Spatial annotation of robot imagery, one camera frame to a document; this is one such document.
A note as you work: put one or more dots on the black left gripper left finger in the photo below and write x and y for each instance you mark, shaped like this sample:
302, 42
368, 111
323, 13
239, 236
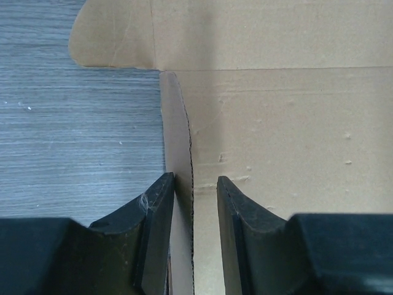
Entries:
125, 252

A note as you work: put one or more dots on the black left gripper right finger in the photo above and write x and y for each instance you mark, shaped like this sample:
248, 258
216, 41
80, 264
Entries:
310, 253

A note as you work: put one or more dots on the brown cardboard box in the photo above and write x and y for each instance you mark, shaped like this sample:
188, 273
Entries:
292, 100

